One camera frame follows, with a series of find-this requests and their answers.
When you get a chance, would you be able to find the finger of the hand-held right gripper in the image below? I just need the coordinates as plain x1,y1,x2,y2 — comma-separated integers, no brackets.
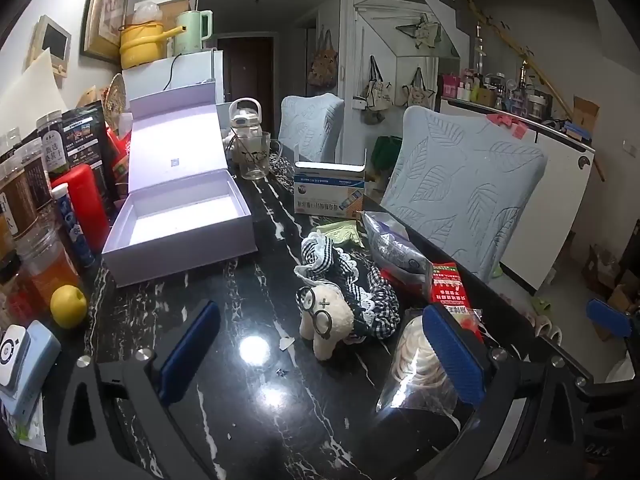
572,374,640,413
586,298,640,338

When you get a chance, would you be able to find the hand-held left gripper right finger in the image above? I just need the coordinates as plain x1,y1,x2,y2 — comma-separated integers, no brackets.
422,304,596,480

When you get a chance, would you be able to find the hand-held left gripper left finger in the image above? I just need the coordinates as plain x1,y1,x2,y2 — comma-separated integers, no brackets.
54,300,222,480

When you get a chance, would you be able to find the clear bag of white snacks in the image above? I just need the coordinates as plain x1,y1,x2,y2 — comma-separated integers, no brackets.
376,307,482,417

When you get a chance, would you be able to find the red packet with white label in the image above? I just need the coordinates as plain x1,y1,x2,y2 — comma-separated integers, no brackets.
427,261,484,342

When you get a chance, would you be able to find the black white gingham cloth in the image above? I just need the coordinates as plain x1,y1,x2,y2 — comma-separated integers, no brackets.
345,255,402,346
294,232,353,283

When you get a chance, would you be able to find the silver purple snack packet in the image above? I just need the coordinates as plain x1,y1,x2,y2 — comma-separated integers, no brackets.
360,209,434,286

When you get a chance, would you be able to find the lavender gift box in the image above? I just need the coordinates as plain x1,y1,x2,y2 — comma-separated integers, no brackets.
101,80,256,288

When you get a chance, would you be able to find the sheep plush toy with glasses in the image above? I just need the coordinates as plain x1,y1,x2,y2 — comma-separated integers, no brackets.
295,284,357,363

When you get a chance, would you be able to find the pale green packet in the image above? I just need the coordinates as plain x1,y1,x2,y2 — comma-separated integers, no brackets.
314,219,367,249

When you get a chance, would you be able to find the pair of slippers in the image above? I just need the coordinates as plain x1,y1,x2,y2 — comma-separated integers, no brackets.
529,295,567,345

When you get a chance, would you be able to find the yellow lemon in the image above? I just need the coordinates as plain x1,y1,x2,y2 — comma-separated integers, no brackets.
50,285,89,330

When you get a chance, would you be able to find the white cabinet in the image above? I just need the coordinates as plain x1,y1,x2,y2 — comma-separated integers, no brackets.
439,96,597,297

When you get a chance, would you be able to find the light blue case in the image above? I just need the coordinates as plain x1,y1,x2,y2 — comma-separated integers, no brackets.
0,320,62,419

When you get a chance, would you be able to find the blue tube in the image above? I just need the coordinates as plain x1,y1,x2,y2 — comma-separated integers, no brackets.
52,184,96,269

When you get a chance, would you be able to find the jar of orange preserve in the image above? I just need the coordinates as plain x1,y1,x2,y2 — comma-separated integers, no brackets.
14,220,77,312

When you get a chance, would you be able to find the large light blue chair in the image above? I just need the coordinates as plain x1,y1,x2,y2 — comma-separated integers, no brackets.
380,106,549,284

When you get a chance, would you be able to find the red bottle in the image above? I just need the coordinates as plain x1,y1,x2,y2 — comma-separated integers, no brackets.
50,165,111,257

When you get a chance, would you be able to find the small white device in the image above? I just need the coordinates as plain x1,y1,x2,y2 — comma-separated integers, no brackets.
0,325,32,402

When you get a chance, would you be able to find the glass mug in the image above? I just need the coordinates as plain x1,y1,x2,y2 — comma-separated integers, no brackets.
240,131,282,181

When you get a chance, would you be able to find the blue white carton box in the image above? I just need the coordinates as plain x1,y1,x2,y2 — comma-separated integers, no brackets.
293,146,369,219

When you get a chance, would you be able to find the green bag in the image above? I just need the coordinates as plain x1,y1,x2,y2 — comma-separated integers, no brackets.
372,135,404,172

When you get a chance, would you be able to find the black snack bag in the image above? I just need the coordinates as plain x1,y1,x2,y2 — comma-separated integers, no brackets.
61,101,119,202

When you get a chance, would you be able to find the brown jar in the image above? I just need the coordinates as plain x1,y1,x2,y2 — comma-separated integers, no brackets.
0,149,39,242

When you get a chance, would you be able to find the white astronaut water bottle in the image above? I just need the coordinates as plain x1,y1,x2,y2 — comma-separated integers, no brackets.
227,97,264,162

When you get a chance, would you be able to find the jar with pale lid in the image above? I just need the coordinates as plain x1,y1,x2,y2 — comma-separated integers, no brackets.
35,110,69,177

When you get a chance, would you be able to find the small light blue chair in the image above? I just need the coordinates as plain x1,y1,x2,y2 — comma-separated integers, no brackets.
277,93,346,164

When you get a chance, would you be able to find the row of cosmetic bottles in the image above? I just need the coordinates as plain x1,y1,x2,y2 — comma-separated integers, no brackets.
441,66,555,114

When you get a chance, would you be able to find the bamboo stick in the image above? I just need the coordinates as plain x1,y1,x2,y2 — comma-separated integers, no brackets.
464,0,607,182

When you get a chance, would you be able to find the beige tote bag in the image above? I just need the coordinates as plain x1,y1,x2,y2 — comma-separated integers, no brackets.
364,55,394,111
401,66,436,109

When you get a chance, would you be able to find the white fridge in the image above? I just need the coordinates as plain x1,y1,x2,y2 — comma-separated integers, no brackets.
122,49,224,107

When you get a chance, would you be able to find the white foam board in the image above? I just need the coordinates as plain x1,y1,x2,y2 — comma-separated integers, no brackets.
0,49,69,137

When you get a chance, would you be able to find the yellow pot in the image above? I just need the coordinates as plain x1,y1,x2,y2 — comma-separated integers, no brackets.
118,21,182,70

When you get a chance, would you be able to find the brown patterned tote bag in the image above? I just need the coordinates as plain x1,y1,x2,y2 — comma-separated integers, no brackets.
307,29,337,89

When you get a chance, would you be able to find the green kettle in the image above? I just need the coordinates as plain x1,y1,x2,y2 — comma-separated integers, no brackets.
174,10,215,56

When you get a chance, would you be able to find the tall cardboard box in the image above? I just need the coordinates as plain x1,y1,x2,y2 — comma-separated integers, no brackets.
157,0,195,57

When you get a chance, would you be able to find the clear plastic bag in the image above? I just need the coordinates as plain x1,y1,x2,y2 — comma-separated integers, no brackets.
133,2,162,26

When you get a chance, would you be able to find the gold framed picture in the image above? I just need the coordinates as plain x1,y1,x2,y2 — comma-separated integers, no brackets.
81,0,132,65

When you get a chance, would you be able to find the black kettle cable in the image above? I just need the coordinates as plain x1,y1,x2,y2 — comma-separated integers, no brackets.
166,53,182,93

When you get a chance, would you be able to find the wall intercom monitor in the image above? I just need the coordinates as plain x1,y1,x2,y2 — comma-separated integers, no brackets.
29,15,72,77

